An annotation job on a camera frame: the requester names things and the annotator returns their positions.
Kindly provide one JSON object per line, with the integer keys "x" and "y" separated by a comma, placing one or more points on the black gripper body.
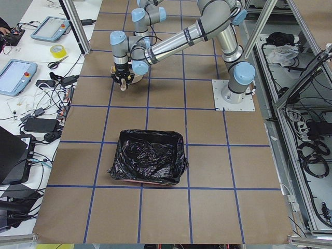
{"x": 121, "y": 69}

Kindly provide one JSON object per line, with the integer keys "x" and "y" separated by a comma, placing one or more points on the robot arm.
{"x": 148, "y": 13}
{"x": 134, "y": 55}

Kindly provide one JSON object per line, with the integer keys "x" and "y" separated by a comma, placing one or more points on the bin with black bag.
{"x": 149, "y": 156}

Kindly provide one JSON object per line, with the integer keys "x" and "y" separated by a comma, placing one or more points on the yellow tape roll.
{"x": 58, "y": 51}

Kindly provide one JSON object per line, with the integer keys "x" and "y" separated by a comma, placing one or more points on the scissors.
{"x": 55, "y": 64}

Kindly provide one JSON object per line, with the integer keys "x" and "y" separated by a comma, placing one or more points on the far teach pendant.
{"x": 51, "y": 29}

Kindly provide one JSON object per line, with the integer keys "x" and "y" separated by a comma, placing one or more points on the teach pendant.
{"x": 16, "y": 75}
{"x": 51, "y": 29}

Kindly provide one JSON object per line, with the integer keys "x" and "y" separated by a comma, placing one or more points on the black power brick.
{"x": 40, "y": 125}

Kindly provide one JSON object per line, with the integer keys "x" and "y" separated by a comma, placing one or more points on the near teach pendant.
{"x": 16, "y": 75}

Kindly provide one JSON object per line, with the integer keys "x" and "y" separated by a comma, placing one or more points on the black laptop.
{"x": 16, "y": 154}

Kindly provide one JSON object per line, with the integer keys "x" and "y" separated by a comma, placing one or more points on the white cloth bundle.
{"x": 283, "y": 55}

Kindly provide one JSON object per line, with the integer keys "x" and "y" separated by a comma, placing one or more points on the aluminium frame post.
{"x": 73, "y": 18}

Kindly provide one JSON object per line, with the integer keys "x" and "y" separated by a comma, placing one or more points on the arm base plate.
{"x": 225, "y": 100}

